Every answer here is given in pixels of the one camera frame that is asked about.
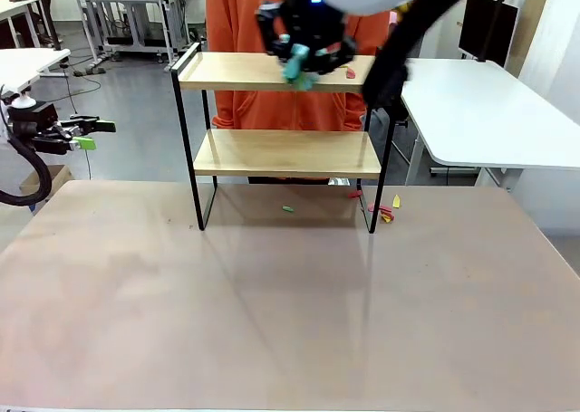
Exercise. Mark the brown cardboard panel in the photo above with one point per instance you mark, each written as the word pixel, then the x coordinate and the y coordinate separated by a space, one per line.
pixel 532 22

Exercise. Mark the white table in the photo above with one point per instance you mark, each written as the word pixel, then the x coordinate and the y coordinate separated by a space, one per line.
pixel 476 113

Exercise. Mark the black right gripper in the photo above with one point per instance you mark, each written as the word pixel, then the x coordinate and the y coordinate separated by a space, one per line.
pixel 308 20

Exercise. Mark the teal microfibre duster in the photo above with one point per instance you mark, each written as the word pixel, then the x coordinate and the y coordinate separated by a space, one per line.
pixel 296 70

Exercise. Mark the wooden two-tier black-frame shelf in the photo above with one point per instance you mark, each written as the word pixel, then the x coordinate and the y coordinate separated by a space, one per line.
pixel 281 151

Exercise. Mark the black pole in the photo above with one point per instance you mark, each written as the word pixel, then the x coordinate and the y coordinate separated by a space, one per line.
pixel 47 13

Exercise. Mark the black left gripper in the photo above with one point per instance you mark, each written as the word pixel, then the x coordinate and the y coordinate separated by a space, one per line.
pixel 38 129

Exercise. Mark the cardboard box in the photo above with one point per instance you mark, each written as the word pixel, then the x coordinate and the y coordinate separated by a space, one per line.
pixel 56 174

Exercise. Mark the white desk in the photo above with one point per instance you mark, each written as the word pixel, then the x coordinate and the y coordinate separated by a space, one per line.
pixel 27 63

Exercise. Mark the small silver object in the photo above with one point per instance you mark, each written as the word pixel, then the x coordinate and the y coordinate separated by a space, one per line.
pixel 340 182

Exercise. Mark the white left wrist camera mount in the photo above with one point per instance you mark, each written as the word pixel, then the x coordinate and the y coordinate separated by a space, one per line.
pixel 20 102

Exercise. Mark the black monitor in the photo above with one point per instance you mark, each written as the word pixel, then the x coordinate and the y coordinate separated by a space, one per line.
pixel 487 27

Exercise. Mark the person in orange jacket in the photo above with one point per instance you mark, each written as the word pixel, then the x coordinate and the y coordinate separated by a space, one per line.
pixel 235 22

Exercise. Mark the tall yellow paper scrap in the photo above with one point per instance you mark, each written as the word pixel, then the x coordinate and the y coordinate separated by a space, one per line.
pixel 396 201

